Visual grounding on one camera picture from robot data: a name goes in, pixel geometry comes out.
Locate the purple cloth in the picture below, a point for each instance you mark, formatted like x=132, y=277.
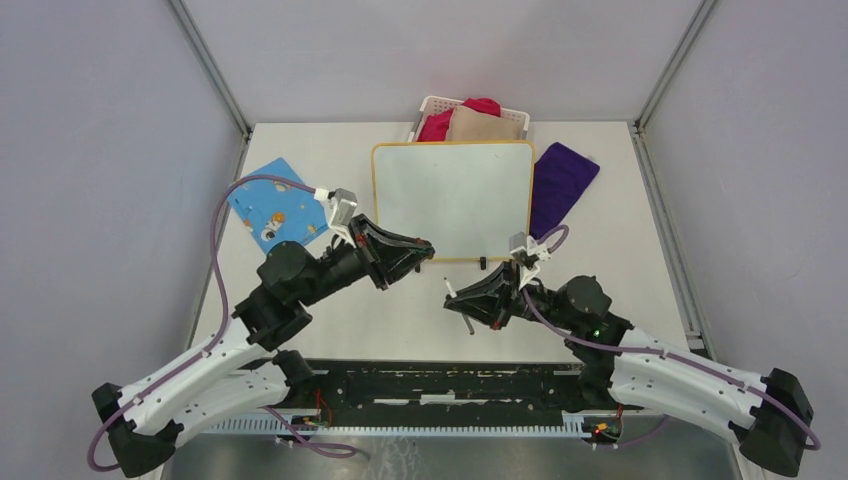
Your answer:
x=561, y=176

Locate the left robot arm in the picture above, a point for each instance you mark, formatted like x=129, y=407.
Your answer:
x=244, y=366

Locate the pink red cloth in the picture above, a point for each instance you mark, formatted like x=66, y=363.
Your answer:
x=435, y=125

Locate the blue cartoon print cloth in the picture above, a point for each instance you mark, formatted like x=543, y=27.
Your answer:
x=274, y=212

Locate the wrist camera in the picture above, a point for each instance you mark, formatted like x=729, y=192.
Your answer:
x=528, y=254
x=342, y=206

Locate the white plastic basket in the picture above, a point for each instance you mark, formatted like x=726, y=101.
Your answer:
x=517, y=116

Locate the white slotted cable duct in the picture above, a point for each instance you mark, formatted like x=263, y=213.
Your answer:
x=266, y=424

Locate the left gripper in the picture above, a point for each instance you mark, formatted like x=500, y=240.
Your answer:
x=366, y=231

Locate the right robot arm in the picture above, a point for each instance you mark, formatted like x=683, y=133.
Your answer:
x=768, y=417

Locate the beige folded cloth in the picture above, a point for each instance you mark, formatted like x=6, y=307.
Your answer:
x=468, y=126

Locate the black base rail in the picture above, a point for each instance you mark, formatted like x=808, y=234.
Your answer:
x=419, y=394

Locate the brown capped whiteboard marker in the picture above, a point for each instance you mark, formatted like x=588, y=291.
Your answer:
x=451, y=297

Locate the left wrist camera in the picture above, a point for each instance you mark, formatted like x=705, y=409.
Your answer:
x=342, y=206

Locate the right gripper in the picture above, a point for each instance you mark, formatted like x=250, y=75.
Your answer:
x=479, y=301

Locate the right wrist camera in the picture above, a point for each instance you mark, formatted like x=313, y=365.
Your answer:
x=528, y=254

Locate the yellow framed whiteboard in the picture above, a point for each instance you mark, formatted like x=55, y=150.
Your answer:
x=467, y=198

